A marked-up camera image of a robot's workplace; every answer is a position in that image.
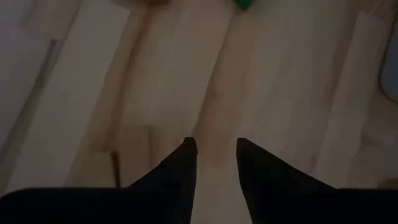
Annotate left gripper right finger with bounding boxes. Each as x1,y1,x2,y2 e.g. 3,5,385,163
235,137,398,224

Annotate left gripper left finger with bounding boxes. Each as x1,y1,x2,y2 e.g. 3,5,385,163
0,136,198,224

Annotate green toy brick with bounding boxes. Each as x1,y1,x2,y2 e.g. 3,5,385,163
232,0,259,11

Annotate pale blue translucent bin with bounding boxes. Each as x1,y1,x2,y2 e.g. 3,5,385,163
378,27,398,103

